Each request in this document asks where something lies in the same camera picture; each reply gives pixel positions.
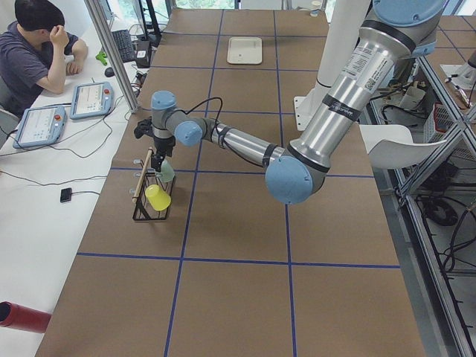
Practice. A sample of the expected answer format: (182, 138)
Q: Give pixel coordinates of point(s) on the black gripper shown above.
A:
(163, 145)

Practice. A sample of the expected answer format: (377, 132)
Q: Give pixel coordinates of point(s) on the light green cup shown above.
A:
(167, 173)

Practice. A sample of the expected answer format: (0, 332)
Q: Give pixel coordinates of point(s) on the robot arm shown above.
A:
(365, 40)

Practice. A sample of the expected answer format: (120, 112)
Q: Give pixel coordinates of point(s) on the yellow cup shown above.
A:
(158, 198)

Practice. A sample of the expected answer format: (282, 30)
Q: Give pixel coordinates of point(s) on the cream rabbit tray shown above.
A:
(245, 51)

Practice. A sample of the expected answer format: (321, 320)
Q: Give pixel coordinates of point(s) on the paper cup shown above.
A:
(316, 8)

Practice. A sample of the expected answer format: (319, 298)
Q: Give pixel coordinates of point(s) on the far blue teach pendant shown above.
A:
(91, 100)

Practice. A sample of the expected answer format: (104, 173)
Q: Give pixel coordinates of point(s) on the blue teach pendant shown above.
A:
(40, 126)
(91, 100)

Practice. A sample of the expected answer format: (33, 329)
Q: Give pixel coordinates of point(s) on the black computer mouse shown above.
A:
(109, 72)

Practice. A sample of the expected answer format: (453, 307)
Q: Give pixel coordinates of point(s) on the small black device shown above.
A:
(65, 195)

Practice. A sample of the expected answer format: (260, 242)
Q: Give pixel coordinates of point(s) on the green plastic object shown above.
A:
(102, 57)

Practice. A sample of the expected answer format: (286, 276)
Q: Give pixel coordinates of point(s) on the near blue teach pendant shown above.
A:
(40, 126)

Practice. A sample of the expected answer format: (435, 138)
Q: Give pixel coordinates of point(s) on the black keyboard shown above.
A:
(124, 45)

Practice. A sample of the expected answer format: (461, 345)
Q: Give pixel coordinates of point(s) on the seated person dark shirt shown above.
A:
(37, 54)

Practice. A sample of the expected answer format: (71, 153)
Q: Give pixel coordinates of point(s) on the red cylinder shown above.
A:
(23, 318)

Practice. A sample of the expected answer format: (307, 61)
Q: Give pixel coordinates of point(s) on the white chair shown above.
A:
(392, 146)

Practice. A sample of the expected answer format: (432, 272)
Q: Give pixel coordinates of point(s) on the white plastic basket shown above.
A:
(437, 124)

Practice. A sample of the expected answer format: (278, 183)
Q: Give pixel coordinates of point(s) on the wooden rack handle rod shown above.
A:
(145, 165)

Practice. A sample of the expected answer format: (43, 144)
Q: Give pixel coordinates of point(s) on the black wire cup rack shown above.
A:
(143, 210)

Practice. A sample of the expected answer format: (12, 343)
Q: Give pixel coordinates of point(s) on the aluminium frame post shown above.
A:
(101, 25)

